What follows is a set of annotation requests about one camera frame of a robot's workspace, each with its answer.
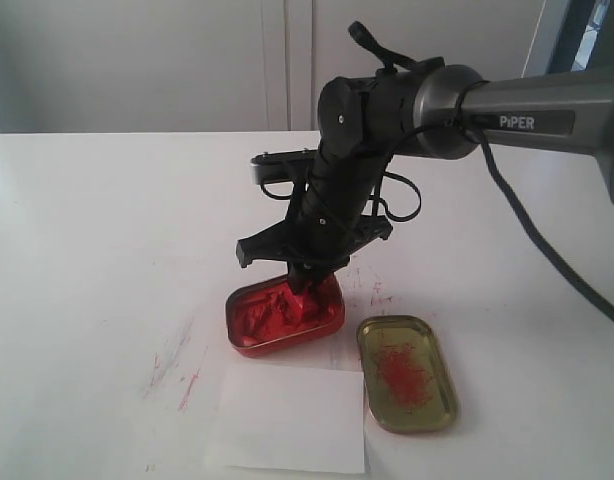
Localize gripper-mounted camera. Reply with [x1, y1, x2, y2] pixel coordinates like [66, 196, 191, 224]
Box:
[250, 149, 316, 185]

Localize white paper sheet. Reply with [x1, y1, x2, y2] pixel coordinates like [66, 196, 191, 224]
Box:
[209, 363, 365, 474]

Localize red ink paste tin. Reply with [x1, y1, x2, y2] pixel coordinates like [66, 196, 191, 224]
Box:
[225, 275, 345, 358]

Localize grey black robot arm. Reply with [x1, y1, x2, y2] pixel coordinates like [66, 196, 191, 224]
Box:
[236, 65, 614, 292]

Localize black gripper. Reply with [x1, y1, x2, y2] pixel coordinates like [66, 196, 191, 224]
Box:
[236, 180, 392, 295]

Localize gold tin lid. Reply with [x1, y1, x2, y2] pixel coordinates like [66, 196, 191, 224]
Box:
[356, 315, 459, 434]

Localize red stamp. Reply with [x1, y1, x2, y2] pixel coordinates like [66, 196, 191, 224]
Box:
[279, 290, 320, 326]

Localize white cabinet doors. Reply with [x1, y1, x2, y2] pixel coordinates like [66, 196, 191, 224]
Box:
[0, 1, 567, 133]

